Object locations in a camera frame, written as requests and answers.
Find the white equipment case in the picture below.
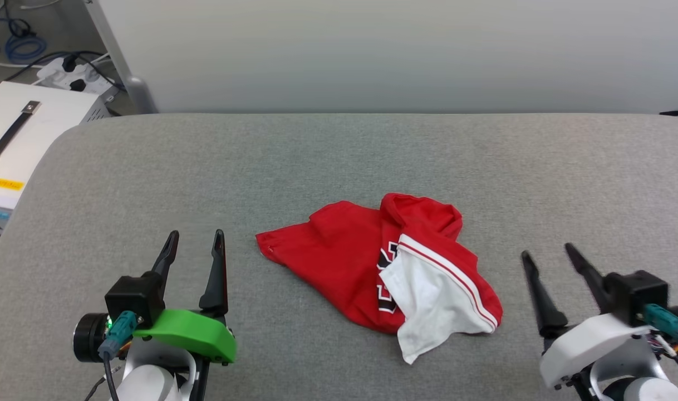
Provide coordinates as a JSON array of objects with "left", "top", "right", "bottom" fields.
[{"left": 0, "top": 81, "right": 112, "bottom": 234}]

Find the white partition panel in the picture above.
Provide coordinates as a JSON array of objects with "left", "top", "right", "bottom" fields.
[{"left": 83, "top": 0, "right": 678, "bottom": 115}]

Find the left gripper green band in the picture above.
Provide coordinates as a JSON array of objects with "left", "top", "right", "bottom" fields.
[{"left": 133, "top": 229, "right": 237, "bottom": 366}]

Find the black strap case handle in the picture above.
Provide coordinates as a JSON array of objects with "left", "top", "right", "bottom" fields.
[{"left": 0, "top": 100, "right": 42, "bottom": 170}]

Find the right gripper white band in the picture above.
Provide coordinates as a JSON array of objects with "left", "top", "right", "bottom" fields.
[{"left": 521, "top": 243, "right": 652, "bottom": 390}]

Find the white power strip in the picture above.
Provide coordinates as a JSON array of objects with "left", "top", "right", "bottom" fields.
[{"left": 37, "top": 56, "right": 118, "bottom": 96}]

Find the coiled blue cable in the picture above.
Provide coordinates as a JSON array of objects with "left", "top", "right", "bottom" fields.
[{"left": 4, "top": 17, "right": 48, "bottom": 63}]

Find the red and white garment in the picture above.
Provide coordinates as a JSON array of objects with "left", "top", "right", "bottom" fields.
[{"left": 255, "top": 193, "right": 504, "bottom": 365}]

